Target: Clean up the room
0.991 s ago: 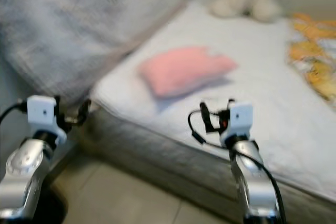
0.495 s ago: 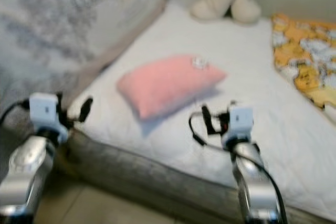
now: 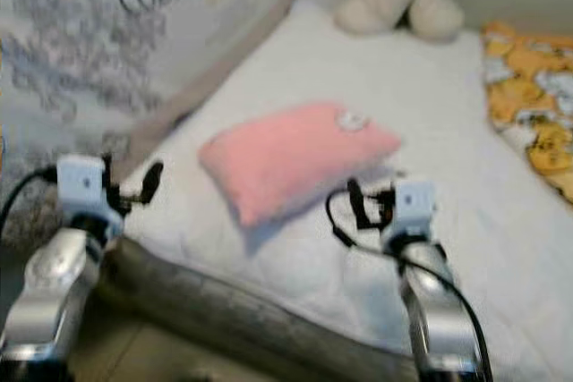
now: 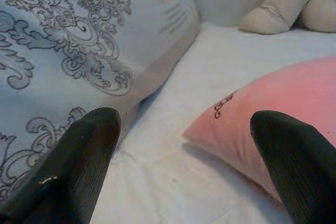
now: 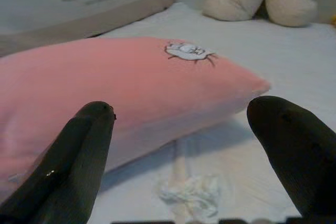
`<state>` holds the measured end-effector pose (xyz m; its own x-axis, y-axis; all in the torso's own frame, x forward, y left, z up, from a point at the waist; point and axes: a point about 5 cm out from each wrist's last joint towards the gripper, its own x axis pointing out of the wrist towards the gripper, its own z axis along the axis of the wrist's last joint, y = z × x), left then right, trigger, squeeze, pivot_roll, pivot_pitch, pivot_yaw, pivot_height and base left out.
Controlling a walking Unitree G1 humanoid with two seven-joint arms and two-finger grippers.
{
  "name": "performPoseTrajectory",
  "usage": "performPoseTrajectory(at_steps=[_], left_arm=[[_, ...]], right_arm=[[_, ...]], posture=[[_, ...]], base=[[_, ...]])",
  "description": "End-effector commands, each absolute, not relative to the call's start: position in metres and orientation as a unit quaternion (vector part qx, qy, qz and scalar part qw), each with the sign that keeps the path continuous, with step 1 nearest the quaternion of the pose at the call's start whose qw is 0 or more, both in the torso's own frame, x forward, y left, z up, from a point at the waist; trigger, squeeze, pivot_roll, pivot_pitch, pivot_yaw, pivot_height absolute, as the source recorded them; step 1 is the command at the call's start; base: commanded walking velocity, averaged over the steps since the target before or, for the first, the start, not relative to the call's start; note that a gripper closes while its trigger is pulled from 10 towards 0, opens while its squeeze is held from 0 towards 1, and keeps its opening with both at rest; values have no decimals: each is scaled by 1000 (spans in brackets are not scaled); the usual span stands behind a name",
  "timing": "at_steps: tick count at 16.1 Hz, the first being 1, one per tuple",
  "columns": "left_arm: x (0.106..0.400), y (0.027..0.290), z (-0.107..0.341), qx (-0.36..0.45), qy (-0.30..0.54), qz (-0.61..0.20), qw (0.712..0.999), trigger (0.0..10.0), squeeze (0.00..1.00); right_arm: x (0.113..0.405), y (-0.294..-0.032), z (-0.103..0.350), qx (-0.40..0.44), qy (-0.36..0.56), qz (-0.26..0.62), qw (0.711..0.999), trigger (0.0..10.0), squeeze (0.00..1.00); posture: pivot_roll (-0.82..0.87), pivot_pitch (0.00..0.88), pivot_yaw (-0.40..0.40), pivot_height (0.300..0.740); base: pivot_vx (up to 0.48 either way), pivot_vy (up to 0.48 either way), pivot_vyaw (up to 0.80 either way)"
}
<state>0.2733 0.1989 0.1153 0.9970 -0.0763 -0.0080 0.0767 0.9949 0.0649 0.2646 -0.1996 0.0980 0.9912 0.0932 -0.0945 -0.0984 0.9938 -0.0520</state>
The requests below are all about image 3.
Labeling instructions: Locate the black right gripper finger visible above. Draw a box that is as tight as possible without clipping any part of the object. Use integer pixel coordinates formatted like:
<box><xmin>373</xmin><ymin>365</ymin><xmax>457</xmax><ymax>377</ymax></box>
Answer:
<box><xmin>346</xmin><ymin>176</ymin><xmax>368</xmax><ymax>231</ymax></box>

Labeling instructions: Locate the pink plush pillow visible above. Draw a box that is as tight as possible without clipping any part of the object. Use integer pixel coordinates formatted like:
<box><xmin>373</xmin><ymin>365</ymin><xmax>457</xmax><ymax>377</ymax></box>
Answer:
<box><xmin>197</xmin><ymin>100</ymin><xmax>404</xmax><ymax>229</ymax></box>

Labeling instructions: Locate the yellow cartoon egg blanket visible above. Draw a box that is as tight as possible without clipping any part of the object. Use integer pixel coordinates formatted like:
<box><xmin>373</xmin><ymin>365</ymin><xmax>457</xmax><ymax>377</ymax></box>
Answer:
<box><xmin>479</xmin><ymin>20</ymin><xmax>573</xmax><ymax>206</ymax></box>

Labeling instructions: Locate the grey patterned mattress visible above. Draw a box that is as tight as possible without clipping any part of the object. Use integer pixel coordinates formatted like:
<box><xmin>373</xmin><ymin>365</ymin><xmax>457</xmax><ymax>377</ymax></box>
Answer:
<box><xmin>94</xmin><ymin>237</ymin><xmax>422</xmax><ymax>382</ymax></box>

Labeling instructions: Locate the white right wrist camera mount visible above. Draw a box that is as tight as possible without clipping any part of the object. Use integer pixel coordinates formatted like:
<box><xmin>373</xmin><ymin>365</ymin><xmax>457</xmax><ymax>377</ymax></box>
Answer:
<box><xmin>392</xmin><ymin>176</ymin><xmax>440</xmax><ymax>240</ymax></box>

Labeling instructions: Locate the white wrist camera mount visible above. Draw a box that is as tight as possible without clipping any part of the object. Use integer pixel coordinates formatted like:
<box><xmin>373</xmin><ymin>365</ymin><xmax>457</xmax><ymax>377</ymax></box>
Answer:
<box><xmin>392</xmin><ymin>176</ymin><xmax>440</xmax><ymax>240</ymax></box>
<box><xmin>56</xmin><ymin>154</ymin><xmax>122</xmax><ymax>240</ymax></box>

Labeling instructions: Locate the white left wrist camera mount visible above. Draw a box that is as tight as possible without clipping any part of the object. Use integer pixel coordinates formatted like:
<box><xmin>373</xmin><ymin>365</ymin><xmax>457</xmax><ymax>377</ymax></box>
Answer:
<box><xmin>56</xmin><ymin>154</ymin><xmax>122</xmax><ymax>240</ymax></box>

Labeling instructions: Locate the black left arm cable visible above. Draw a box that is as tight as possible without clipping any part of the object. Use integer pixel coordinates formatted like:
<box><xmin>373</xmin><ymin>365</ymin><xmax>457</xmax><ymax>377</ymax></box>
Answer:
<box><xmin>0</xmin><ymin>166</ymin><xmax>57</xmax><ymax>222</ymax></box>

